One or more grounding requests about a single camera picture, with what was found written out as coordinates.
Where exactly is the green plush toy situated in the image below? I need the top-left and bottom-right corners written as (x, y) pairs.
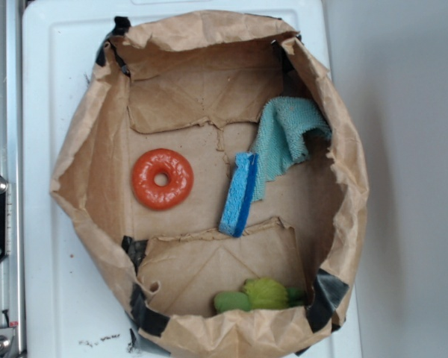
top-left (214, 277), bottom-right (305, 313)

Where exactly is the brown paper bag bin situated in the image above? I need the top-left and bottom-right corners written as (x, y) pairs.
top-left (51, 10), bottom-right (369, 357)

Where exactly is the blue sponge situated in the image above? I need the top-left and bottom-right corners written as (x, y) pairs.
top-left (219, 152), bottom-right (258, 238)

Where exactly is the aluminium frame rail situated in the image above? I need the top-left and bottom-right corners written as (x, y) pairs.
top-left (0, 1), bottom-right (27, 357)

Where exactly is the teal microfibre cloth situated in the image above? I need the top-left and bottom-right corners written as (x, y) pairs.
top-left (250, 96), bottom-right (332, 201)

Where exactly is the orange glazed toy donut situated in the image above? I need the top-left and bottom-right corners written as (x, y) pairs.
top-left (131, 148), bottom-right (194, 210)

